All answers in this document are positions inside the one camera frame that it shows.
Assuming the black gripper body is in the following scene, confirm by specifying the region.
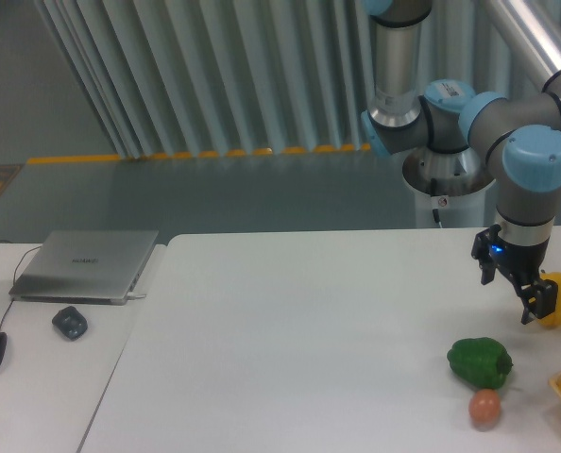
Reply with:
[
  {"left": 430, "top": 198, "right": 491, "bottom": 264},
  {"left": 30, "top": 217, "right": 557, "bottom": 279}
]
[{"left": 471, "top": 224, "right": 549, "bottom": 287}]

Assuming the yellow bell pepper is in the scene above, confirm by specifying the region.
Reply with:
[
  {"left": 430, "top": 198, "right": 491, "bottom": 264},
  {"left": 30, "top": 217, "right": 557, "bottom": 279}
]
[{"left": 537, "top": 272, "right": 561, "bottom": 328}]

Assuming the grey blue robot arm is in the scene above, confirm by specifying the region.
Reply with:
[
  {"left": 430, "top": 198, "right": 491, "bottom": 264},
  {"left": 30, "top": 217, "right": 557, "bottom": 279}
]
[{"left": 362, "top": 1, "right": 561, "bottom": 326}]

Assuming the green bell pepper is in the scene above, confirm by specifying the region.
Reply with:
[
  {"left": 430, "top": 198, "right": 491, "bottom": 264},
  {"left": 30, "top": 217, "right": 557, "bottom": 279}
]
[{"left": 447, "top": 337, "right": 513, "bottom": 390}]

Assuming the brown egg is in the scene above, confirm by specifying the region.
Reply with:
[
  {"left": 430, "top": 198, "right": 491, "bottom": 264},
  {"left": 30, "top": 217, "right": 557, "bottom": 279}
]
[{"left": 468, "top": 389, "right": 502, "bottom": 424}]

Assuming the white USB plug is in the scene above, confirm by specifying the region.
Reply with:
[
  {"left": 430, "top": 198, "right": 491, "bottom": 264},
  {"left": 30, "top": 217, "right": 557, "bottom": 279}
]
[{"left": 127, "top": 293, "right": 147, "bottom": 300}]

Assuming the silver laptop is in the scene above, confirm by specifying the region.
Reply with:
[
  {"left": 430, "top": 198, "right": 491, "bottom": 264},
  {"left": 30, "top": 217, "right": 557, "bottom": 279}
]
[{"left": 9, "top": 230, "right": 159, "bottom": 305}]

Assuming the small dark grey case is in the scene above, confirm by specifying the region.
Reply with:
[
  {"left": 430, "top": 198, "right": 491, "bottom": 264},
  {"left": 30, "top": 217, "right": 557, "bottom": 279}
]
[{"left": 52, "top": 306, "right": 88, "bottom": 341}]

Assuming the black pedestal cable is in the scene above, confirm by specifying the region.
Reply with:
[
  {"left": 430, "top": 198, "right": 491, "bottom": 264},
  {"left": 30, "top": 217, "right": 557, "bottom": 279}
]
[{"left": 429, "top": 176, "right": 445, "bottom": 229}]

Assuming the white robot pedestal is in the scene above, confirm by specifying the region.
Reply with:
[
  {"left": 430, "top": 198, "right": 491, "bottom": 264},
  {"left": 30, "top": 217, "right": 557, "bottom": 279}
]
[{"left": 402, "top": 147, "right": 494, "bottom": 228}]

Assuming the black laptop cable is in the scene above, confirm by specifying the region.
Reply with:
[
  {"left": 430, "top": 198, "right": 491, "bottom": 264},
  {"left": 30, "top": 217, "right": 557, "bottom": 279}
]
[{"left": 0, "top": 240, "right": 43, "bottom": 334}]

